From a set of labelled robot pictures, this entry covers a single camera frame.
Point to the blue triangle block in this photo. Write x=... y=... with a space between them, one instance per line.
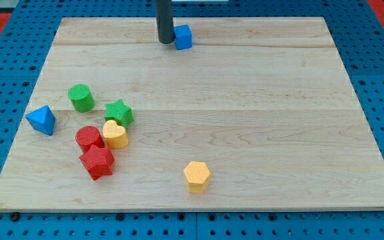
x=42 y=120

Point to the light wooden board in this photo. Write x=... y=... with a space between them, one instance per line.
x=265 y=102

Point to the yellow hexagon block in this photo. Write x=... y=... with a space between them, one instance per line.
x=196 y=176

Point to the green star block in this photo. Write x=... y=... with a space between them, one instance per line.
x=119 y=112

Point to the yellow heart block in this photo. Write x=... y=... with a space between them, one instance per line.
x=115 y=135

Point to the blue cube block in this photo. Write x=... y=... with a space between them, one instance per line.
x=183 y=37

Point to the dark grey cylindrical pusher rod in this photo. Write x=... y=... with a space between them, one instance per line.
x=164 y=19

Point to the red star block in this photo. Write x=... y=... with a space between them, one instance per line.
x=98 y=161

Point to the red cylinder block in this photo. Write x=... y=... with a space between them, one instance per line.
x=88 y=136

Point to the green cylinder block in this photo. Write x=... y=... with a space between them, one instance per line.
x=81 y=98

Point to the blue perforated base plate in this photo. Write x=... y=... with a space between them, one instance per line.
x=26 y=39

